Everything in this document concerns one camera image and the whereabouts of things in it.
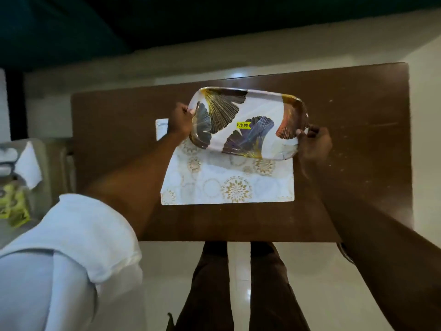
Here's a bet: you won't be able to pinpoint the white gold-patterned placemat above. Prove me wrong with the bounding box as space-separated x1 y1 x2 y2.
155 118 295 206

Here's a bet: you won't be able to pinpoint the yellow packet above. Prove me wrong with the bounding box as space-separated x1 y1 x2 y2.
0 183 31 228

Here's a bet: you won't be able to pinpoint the person's right forearm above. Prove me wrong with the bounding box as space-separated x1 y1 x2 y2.
299 156 441 331

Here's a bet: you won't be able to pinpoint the white cloth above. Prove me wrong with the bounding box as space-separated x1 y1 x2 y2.
14 141 43 190

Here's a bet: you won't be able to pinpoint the person's left hand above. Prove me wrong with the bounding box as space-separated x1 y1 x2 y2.
167 102 195 141

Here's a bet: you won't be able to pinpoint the person's white shirt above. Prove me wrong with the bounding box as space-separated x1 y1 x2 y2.
0 193 143 331

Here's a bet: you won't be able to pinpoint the person's dark trousers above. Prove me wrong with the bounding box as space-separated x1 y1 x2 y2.
167 241 311 331

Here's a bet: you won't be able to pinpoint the brown wooden table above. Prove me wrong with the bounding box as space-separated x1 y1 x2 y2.
71 62 414 243

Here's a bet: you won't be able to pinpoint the person's left forearm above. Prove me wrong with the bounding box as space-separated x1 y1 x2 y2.
84 132 184 240

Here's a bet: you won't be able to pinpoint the white leaf-print serving tray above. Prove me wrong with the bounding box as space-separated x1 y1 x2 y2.
188 87 309 160

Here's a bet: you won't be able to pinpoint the person's right hand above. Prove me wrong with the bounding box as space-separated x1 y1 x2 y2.
296 125 333 162

